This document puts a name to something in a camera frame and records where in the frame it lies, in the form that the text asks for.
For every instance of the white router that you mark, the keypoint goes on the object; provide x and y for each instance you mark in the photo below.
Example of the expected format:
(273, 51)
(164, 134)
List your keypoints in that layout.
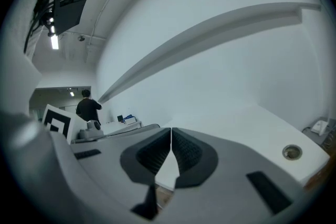
(317, 127)

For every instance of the blue cloth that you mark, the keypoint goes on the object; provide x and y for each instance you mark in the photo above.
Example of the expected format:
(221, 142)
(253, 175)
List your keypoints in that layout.
(128, 116)

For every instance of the white square table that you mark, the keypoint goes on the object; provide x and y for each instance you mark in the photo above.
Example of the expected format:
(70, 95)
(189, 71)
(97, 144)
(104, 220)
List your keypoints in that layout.
(236, 128)

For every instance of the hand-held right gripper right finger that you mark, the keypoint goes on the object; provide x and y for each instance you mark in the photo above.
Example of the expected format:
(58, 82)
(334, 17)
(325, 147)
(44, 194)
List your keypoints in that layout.
(231, 178)

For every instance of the small black box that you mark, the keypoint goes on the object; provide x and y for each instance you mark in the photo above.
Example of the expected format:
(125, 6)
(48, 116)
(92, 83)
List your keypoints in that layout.
(120, 118)

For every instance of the flat grey device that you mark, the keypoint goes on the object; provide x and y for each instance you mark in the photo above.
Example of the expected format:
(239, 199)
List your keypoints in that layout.
(308, 135)

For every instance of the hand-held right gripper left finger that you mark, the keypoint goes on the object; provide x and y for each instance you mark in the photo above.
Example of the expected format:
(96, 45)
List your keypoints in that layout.
(105, 165)

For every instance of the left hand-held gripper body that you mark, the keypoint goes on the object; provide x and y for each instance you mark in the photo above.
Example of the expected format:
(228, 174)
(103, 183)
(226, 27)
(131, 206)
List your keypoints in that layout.
(56, 123)

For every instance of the black chest device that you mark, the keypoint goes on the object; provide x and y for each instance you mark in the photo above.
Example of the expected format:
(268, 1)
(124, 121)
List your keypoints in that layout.
(69, 13)

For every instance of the round ceiling fixture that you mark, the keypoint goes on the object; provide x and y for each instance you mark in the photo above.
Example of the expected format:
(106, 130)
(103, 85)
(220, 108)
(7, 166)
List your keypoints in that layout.
(81, 38)

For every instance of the white long table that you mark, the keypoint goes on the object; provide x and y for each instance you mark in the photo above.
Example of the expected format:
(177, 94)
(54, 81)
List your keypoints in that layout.
(118, 127)

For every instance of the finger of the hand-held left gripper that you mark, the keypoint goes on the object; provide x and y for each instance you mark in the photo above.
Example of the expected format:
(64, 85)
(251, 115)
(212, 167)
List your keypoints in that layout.
(136, 129)

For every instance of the person's grey shirt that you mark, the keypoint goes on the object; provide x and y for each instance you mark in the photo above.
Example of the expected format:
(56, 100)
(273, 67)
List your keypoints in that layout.
(19, 21)

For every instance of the white cardboard box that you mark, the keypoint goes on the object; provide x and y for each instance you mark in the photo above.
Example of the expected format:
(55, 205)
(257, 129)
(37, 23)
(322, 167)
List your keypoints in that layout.
(130, 121)

